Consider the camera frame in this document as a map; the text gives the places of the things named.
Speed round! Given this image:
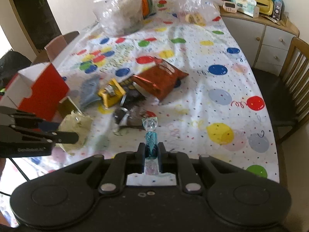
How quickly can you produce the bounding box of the pale yellow-green snack packet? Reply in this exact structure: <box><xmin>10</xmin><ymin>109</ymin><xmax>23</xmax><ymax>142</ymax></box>
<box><xmin>58</xmin><ymin>111</ymin><xmax>93</xmax><ymax>154</ymax></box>

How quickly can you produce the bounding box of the blue candy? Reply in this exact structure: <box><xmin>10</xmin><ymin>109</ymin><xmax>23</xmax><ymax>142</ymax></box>
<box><xmin>142</xmin><ymin>117</ymin><xmax>159</xmax><ymax>175</ymax></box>

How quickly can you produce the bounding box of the black snack packet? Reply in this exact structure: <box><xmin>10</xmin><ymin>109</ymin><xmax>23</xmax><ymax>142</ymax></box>
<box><xmin>113</xmin><ymin>76</ymin><xmax>158</xmax><ymax>134</ymax></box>

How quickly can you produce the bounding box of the yellow snack packet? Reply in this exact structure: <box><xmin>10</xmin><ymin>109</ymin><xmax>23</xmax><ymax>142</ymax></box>
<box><xmin>97</xmin><ymin>78</ymin><xmax>126</xmax><ymax>108</ymax></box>

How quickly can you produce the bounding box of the orange-brown foil snack bag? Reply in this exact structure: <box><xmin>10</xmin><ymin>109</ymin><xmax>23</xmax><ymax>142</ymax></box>
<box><xmin>132</xmin><ymin>57</ymin><xmax>188</xmax><ymax>101</ymax></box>

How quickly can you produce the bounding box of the red and white cardboard box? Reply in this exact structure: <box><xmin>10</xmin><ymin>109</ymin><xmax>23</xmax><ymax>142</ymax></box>
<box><xmin>1</xmin><ymin>63</ymin><xmax>69</xmax><ymax>121</ymax></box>

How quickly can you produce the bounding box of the black jacket pile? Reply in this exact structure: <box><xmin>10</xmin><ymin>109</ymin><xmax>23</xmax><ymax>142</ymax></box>
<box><xmin>0</xmin><ymin>50</ymin><xmax>31</xmax><ymax>89</ymax></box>

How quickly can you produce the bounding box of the birthday balloon tablecloth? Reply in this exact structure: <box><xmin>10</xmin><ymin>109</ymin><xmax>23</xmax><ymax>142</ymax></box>
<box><xmin>19</xmin><ymin>0</ymin><xmax>279</xmax><ymax>181</ymax></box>

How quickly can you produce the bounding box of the wooden chair with pink towel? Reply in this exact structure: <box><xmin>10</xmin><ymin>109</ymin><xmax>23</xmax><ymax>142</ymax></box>
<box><xmin>31</xmin><ymin>31</ymin><xmax>80</xmax><ymax>65</ymax></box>

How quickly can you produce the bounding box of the pink towel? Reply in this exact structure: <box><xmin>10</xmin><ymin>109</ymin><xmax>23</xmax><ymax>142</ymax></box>
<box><xmin>45</xmin><ymin>35</ymin><xmax>68</xmax><ymax>62</ymax></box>

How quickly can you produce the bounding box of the wooden slat chair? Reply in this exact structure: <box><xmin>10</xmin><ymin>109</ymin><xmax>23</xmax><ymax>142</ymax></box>
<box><xmin>252</xmin><ymin>37</ymin><xmax>308</xmax><ymax>144</ymax></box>

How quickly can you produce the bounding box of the large clear plastic bag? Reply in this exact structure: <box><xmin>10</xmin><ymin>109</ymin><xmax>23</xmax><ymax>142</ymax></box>
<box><xmin>93</xmin><ymin>0</ymin><xmax>155</xmax><ymax>37</ymax></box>

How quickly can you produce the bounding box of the white sideboard cabinet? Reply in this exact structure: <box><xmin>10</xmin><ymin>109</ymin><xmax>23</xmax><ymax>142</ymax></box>
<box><xmin>221</xmin><ymin>10</ymin><xmax>300</xmax><ymax>75</ymax></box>

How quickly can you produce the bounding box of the small plastic bag with pastries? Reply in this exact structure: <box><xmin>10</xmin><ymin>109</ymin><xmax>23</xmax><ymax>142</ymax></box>
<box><xmin>175</xmin><ymin>0</ymin><xmax>224</xmax><ymax>27</ymax></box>

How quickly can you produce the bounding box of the tissue box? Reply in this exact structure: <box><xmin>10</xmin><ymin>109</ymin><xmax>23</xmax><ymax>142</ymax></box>
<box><xmin>231</xmin><ymin>0</ymin><xmax>260</xmax><ymax>18</ymax></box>

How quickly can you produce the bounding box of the yellow container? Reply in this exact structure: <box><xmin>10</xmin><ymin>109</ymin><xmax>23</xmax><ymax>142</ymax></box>
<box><xmin>255</xmin><ymin>0</ymin><xmax>274</xmax><ymax>16</ymax></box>

